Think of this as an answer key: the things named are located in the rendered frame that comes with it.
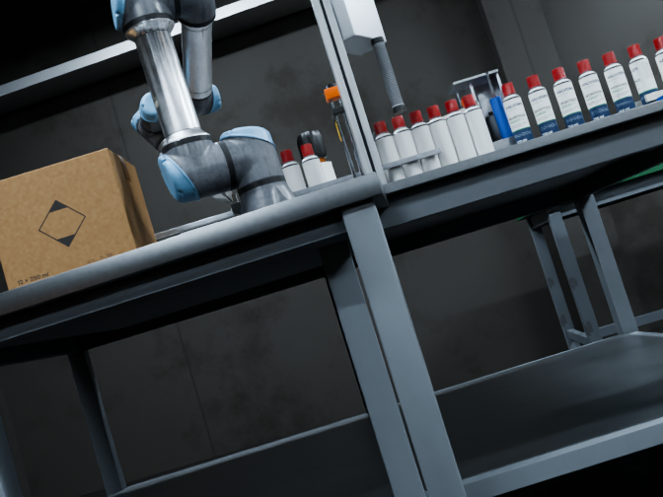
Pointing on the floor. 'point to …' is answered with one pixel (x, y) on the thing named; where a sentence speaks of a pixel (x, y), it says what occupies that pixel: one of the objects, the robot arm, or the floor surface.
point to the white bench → (651, 178)
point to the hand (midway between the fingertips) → (228, 198)
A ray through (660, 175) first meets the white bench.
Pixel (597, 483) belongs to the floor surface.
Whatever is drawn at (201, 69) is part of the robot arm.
